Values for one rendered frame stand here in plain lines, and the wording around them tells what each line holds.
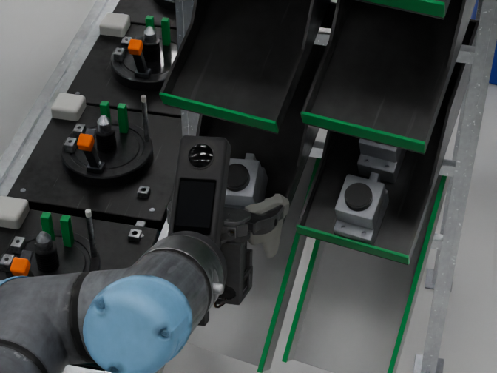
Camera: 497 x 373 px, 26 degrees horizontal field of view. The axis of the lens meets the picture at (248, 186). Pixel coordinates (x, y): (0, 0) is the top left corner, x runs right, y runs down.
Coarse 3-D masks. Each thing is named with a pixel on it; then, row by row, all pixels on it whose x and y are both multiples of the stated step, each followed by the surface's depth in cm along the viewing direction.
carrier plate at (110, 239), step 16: (32, 224) 155; (80, 224) 155; (96, 224) 155; (112, 224) 155; (128, 224) 155; (0, 240) 153; (96, 240) 153; (112, 240) 153; (128, 240) 153; (144, 240) 153; (0, 256) 150; (112, 256) 150; (128, 256) 150
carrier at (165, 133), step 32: (64, 96) 174; (64, 128) 171; (96, 128) 163; (128, 128) 168; (160, 128) 171; (32, 160) 166; (64, 160) 163; (128, 160) 163; (160, 160) 166; (32, 192) 160; (64, 192) 160; (96, 192) 160; (128, 192) 160; (160, 192) 160; (160, 224) 156
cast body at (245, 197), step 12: (252, 156) 124; (240, 168) 118; (252, 168) 119; (264, 168) 122; (228, 180) 117; (240, 180) 117; (252, 180) 118; (264, 180) 122; (228, 192) 118; (240, 192) 118; (252, 192) 117; (264, 192) 123; (228, 204) 120; (240, 204) 120
